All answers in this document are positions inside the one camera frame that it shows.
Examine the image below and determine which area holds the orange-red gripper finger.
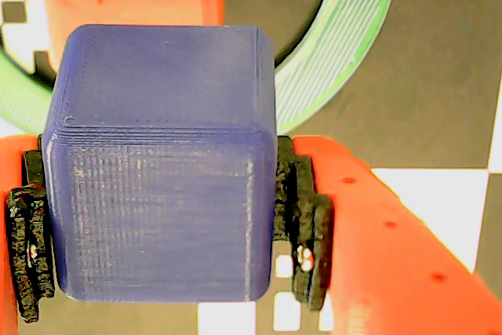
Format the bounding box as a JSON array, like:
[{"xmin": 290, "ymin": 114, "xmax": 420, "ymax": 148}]
[
  {"xmin": 274, "ymin": 134, "xmax": 502, "ymax": 335},
  {"xmin": 0, "ymin": 134, "xmax": 56, "ymax": 335}
]

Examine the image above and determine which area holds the blue cube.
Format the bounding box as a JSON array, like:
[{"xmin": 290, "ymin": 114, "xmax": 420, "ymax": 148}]
[{"xmin": 41, "ymin": 24, "xmax": 279, "ymax": 304}]

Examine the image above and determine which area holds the black white marker checkerboard mat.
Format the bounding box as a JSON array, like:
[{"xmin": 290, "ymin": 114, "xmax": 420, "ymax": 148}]
[{"xmin": 0, "ymin": 0, "xmax": 502, "ymax": 335}]

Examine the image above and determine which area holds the green ring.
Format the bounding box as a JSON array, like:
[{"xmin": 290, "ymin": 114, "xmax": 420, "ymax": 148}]
[{"xmin": 0, "ymin": 0, "xmax": 401, "ymax": 136}]

